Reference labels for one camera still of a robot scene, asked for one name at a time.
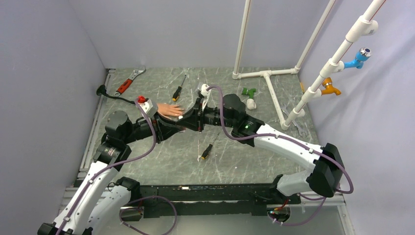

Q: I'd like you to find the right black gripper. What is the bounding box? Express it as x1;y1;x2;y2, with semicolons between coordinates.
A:
176;98;235;133

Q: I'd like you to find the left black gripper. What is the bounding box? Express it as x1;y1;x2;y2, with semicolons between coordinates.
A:
122;110;182;144

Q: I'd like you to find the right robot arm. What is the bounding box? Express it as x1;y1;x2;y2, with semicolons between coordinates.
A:
176;94;344;203

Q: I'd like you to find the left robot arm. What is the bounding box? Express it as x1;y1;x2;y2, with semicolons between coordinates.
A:
37;111;184;235

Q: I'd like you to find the mannequin hand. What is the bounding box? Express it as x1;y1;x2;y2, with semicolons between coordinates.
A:
157;103;184;118

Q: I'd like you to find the far black yellow screwdriver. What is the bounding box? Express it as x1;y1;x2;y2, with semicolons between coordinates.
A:
172;74;187;102

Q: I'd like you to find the black yellow screwdriver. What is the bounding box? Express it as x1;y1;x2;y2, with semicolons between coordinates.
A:
200;133;219;160
172;74;187;102

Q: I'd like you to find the near black yellow screwdriver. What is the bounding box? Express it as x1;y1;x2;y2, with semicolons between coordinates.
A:
200;133;219;160

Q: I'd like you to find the green white pipe fitting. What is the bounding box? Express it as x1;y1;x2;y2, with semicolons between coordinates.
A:
241;88;256;110

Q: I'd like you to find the silver spanner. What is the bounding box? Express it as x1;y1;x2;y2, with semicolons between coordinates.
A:
281;104;307;137

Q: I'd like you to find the orange pipe valve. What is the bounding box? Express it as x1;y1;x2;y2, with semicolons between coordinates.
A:
321;77;341;95

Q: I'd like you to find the blue pipe valve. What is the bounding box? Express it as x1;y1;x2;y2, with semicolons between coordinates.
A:
344;47;372;69

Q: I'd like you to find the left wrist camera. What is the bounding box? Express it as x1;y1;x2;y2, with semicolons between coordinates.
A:
134;95;158;118

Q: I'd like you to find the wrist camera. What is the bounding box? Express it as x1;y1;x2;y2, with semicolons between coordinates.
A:
134;95;158;118
197;82;211;111

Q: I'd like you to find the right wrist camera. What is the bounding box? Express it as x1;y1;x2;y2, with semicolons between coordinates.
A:
197;82;211;111

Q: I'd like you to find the red handled adjustable wrench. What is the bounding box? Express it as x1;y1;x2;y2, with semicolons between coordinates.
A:
115;67;146;97

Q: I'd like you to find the black hand stand cable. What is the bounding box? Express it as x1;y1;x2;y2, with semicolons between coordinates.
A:
96;84;138;106

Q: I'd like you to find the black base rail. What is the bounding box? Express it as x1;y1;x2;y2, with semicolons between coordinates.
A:
72;183;302;218

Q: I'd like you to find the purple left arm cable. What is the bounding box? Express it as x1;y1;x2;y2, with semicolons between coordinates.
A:
55;97;178;235

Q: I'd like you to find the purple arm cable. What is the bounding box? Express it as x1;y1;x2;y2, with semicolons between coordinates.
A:
55;97;178;235
206;85;354;227

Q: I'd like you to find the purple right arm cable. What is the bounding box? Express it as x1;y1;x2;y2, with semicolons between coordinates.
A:
206;85;354;227

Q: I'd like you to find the white pvc pipe frame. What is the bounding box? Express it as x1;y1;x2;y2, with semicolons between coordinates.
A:
232;0;385;130

